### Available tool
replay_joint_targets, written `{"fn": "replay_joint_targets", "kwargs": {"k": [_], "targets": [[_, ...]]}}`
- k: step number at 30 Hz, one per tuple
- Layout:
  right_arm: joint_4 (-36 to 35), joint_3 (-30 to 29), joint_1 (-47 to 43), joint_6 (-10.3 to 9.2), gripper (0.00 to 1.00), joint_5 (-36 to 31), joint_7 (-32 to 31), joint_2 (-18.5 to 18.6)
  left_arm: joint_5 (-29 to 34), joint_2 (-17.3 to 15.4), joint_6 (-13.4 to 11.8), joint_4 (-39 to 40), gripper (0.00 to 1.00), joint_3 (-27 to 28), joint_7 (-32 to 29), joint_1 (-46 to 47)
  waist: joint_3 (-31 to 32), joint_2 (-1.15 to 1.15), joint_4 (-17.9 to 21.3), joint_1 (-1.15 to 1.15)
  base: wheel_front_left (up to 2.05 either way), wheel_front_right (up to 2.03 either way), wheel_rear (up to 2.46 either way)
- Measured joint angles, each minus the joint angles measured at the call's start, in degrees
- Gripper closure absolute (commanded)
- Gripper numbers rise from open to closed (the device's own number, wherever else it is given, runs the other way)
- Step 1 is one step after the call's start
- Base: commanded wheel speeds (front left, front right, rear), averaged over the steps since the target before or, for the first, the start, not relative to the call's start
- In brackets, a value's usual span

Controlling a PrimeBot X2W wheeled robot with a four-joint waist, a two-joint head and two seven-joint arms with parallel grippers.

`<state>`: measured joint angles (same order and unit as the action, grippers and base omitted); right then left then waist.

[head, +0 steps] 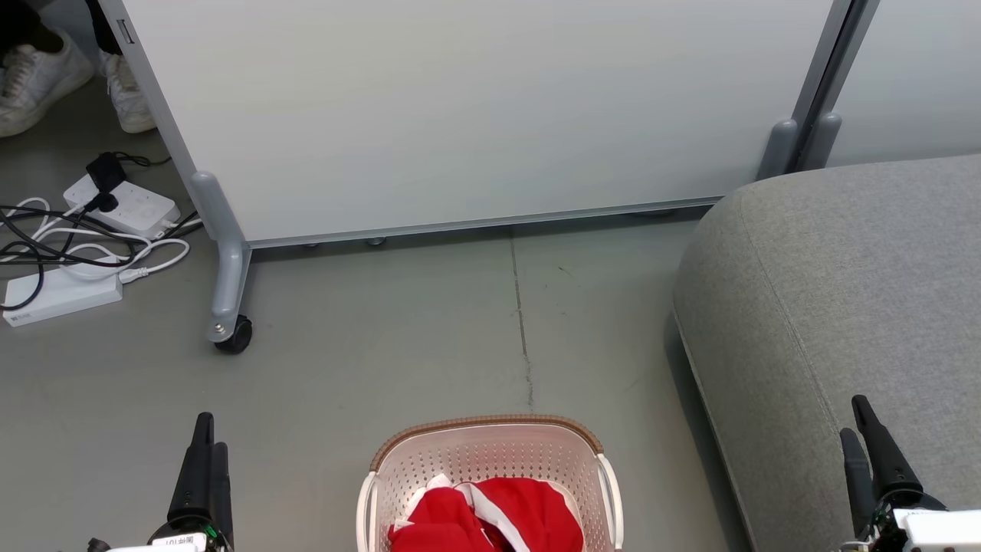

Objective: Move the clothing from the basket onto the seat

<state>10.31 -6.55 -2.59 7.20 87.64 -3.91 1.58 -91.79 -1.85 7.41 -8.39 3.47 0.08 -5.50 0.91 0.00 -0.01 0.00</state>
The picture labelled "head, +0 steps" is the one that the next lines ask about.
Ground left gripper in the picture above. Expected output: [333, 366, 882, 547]
[88, 412, 235, 552]

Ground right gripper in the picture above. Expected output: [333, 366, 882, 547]
[839, 395, 981, 552]

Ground red and white garment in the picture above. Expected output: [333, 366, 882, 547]
[388, 474, 585, 552]

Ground grey fabric sofa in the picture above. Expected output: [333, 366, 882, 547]
[673, 153, 981, 552]

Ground black caster wheel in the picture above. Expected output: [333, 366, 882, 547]
[215, 315, 254, 355]

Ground long white power strip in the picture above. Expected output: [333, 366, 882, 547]
[2, 261, 124, 329]

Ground white perforated laundry basket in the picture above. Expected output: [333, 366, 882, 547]
[356, 415, 624, 552]

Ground square white power strip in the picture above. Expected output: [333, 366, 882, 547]
[63, 175, 182, 239]

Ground black power adapter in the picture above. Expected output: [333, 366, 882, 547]
[85, 152, 128, 193]

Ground white sneaker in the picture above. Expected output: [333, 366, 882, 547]
[0, 29, 95, 140]
[99, 51, 159, 135]

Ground large white partition panel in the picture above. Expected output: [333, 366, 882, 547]
[98, 0, 853, 344]

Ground black trousers of person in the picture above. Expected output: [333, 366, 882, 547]
[0, 0, 124, 57]

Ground white power cable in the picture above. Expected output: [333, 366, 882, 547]
[0, 197, 191, 286]

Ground black cable bundle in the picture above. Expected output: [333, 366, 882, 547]
[0, 201, 205, 312]

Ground white partition panel grey frame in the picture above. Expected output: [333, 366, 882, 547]
[797, 0, 981, 171]

